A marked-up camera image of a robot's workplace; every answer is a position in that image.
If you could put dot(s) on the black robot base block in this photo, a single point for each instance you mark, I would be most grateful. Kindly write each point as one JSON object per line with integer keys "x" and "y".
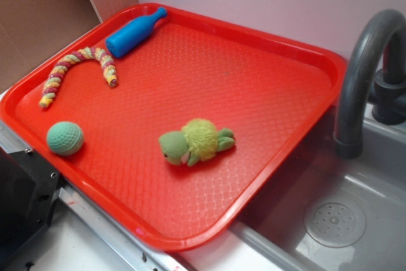
{"x": 29, "y": 186}

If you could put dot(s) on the blue plastic bottle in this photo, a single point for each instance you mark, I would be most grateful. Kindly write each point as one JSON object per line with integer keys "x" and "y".
{"x": 135, "y": 32}

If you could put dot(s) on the green plush turtle toy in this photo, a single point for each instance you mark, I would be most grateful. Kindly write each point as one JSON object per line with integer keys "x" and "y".
{"x": 197, "y": 141}

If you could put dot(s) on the red plastic tray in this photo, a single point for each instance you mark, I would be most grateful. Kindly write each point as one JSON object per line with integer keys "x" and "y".
{"x": 269, "y": 90}

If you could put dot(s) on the green dimpled rubber ball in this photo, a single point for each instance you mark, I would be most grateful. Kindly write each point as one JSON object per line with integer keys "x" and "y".
{"x": 65, "y": 138}

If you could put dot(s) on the grey plastic sink basin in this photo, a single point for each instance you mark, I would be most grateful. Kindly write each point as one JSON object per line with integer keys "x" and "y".
{"x": 273, "y": 221}

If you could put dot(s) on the round sink drain strainer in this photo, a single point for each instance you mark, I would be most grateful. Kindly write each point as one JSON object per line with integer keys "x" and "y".
{"x": 335, "y": 222}

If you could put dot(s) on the grey curved faucet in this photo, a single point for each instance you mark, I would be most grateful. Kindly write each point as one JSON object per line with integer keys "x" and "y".
{"x": 376, "y": 75}

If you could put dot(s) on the brown cardboard panel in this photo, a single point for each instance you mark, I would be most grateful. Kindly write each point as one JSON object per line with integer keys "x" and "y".
{"x": 32, "y": 31}

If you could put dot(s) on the multicolour twisted rope toy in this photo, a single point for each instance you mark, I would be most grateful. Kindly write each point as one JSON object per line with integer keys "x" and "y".
{"x": 62, "y": 66}

